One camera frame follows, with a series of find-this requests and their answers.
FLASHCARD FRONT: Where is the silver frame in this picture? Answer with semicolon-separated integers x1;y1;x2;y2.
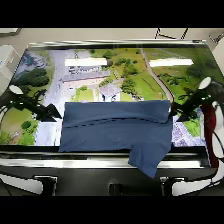
0;39;218;196

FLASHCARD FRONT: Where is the red garment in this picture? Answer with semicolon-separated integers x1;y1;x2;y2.
199;103;218;168

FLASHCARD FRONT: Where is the blue garment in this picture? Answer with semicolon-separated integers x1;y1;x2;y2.
58;99;175;180

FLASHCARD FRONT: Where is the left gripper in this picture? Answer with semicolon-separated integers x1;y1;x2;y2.
39;102;63;123

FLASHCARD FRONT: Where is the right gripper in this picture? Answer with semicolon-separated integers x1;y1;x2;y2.
168;99;199;123

